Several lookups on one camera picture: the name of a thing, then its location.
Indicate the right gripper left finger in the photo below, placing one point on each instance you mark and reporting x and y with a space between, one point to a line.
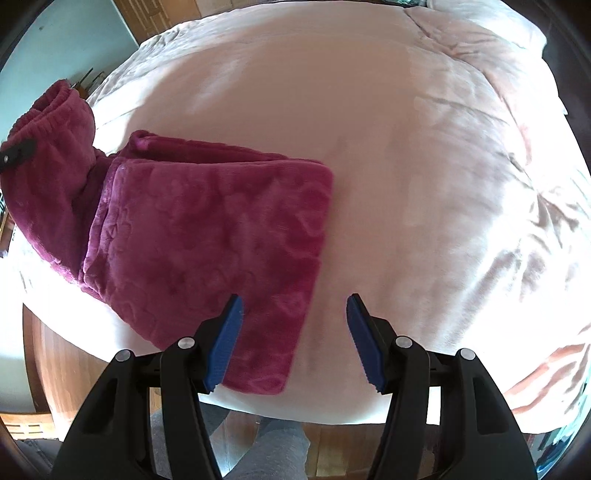
110 435

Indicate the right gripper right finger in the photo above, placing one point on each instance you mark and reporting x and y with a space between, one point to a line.
480 438

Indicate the magenta fleece pants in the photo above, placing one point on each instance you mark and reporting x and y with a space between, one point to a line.
166 229

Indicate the grey trouser leg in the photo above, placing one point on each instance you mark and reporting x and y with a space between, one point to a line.
280 450

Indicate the pink bed blanket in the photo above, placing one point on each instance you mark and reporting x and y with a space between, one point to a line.
460 207

